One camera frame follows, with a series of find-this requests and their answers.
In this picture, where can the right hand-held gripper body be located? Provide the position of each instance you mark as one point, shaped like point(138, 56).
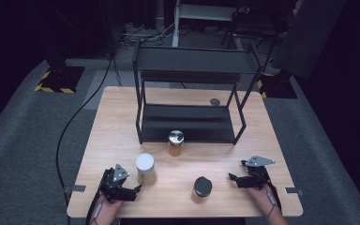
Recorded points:
point(258, 175)

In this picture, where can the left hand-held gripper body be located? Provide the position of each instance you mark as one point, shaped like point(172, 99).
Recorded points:
point(115, 187)

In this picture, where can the person's left hand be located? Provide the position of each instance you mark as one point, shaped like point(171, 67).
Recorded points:
point(111, 206)

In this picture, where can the person's right hand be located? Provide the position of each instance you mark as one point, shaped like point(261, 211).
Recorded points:
point(258, 194)

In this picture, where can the white lid jar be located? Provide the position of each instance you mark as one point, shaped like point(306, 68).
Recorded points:
point(145, 168)

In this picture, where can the grey tape strip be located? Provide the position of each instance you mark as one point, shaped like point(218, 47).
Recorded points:
point(75, 188)
point(293, 191)

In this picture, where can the silver lid glass jar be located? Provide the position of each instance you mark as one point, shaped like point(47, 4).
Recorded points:
point(176, 142)

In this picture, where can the black metal shelf rack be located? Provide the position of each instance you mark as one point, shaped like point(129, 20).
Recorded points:
point(187, 123)

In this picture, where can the black chair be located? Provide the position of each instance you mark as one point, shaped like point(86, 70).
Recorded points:
point(253, 25)

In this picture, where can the black yellow striped base plate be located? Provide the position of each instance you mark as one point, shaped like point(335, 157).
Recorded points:
point(61, 79)
point(278, 87)

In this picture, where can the white table frame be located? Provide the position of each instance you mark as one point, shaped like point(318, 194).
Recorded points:
point(203, 12)

